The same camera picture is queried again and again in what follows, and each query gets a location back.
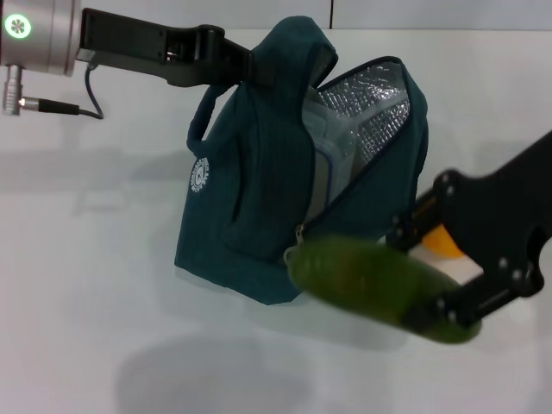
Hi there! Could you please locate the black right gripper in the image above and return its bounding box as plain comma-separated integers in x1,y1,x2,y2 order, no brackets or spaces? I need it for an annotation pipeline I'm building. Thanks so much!
385,128,552,336

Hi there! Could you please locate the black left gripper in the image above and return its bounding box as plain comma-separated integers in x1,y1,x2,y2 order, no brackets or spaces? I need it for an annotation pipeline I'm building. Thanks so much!
75,7,278,90

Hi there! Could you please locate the orange pear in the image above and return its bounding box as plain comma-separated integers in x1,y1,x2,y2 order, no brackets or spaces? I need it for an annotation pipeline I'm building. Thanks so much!
421,226,466,260

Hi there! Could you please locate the green cucumber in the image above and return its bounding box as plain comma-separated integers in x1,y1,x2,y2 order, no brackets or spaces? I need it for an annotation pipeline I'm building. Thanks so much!
283,235,483,345

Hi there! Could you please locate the teal insulated lunch bag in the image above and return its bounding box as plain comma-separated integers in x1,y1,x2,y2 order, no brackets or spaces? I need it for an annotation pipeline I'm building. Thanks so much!
173,16,430,307

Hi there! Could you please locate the grey left gripper cable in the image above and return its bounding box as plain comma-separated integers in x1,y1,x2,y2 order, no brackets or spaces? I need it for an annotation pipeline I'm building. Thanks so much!
0,64,105,121

